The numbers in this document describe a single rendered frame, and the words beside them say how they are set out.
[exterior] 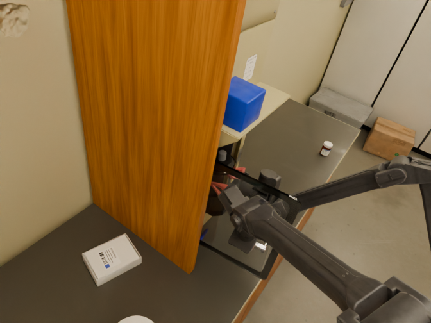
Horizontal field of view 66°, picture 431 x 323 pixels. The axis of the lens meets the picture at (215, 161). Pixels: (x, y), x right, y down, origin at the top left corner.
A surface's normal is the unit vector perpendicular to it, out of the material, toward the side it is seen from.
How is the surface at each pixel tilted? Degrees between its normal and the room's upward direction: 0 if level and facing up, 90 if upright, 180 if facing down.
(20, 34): 90
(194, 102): 90
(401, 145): 87
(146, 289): 0
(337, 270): 31
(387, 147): 92
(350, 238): 0
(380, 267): 0
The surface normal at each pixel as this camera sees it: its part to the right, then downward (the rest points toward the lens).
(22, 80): 0.81, 0.47
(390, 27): -0.57, 0.47
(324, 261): -0.31, -0.86
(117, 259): 0.15, -0.75
